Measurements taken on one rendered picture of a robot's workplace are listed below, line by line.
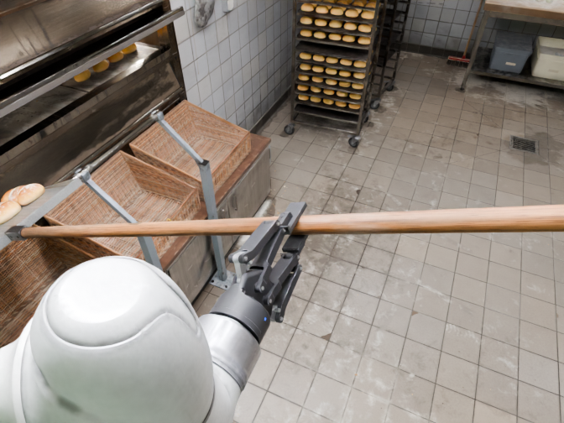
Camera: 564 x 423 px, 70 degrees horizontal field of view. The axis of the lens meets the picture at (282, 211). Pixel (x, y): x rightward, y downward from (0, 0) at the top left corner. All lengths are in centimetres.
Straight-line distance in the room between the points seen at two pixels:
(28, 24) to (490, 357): 274
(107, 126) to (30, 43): 56
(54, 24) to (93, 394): 187
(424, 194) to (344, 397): 178
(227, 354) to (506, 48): 475
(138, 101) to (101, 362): 225
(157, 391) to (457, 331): 244
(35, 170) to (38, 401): 182
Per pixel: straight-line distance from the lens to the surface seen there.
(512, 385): 263
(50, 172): 214
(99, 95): 226
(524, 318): 290
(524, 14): 476
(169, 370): 30
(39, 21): 204
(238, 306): 50
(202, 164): 200
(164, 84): 263
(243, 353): 48
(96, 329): 28
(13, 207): 168
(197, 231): 76
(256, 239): 55
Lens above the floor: 215
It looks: 44 degrees down
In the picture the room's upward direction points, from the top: straight up
